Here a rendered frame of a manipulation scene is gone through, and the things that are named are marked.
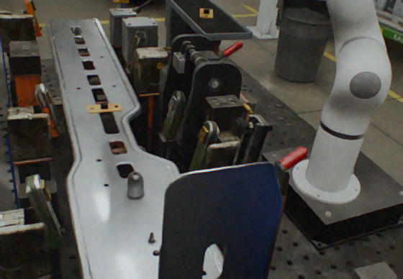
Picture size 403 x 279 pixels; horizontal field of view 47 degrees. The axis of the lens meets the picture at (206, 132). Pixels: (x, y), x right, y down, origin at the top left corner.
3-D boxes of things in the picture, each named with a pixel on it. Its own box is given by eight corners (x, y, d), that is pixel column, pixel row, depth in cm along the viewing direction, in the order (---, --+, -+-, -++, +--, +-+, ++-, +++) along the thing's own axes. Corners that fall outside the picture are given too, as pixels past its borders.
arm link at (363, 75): (364, 120, 124) (393, 37, 111) (369, 158, 109) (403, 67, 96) (319, 111, 126) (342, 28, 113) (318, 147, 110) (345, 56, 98)
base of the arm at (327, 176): (336, 158, 140) (352, 106, 130) (373, 199, 126) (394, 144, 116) (281, 165, 135) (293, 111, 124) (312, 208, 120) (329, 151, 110)
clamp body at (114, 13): (106, 96, 182) (104, 7, 164) (134, 95, 186) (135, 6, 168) (111, 108, 175) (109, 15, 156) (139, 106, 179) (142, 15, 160)
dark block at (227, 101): (189, 240, 119) (204, 95, 97) (214, 235, 121) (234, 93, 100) (196, 254, 115) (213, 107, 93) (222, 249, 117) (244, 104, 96)
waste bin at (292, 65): (254, 65, 410) (267, -18, 373) (303, 60, 432) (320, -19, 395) (284, 89, 372) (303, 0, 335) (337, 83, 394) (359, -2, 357)
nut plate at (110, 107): (88, 113, 110) (88, 109, 110) (85, 106, 113) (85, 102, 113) (122, 111, 113) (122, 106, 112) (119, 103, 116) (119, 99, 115)
